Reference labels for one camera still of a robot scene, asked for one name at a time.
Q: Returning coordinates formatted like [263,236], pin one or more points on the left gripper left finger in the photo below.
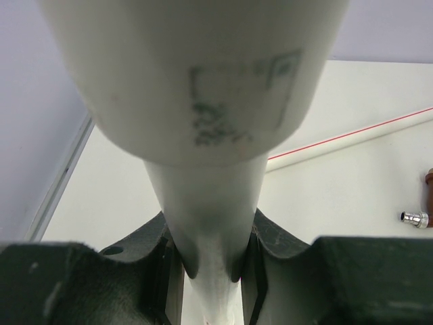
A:
[137,280]

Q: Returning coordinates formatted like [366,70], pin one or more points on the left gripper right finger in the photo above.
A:
[335,280]

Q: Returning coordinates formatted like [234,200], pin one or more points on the white PVC pipe frame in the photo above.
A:
[202,91]

